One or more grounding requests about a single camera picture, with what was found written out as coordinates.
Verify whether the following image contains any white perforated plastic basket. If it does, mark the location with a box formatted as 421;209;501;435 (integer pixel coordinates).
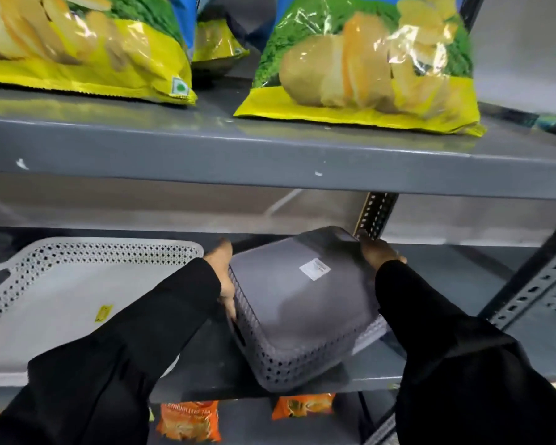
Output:
0;237;204;388

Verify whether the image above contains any grey metal shelving rack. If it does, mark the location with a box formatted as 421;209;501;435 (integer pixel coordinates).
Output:
0;0;556;445

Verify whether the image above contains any grey perforated plastic basket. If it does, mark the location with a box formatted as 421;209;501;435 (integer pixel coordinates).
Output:
226;226;390;393

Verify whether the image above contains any person's left forearm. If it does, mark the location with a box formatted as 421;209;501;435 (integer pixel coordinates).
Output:
0;258;222;445

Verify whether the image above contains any person's left hand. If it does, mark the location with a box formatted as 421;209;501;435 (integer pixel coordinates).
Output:
203;239;238;321

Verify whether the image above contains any orange snack packet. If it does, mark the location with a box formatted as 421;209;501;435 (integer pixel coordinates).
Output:
272;394;336;421
156;401;222;443

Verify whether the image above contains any person's right forearm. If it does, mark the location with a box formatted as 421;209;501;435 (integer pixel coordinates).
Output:
374;260;556;445

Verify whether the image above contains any person's right hand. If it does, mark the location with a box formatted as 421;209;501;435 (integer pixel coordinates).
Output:
359;235;407;272

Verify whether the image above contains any yellow green chips bag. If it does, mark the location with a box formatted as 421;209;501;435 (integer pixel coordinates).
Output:
0;0;198;106
191;16;250;72
234;0;487;137

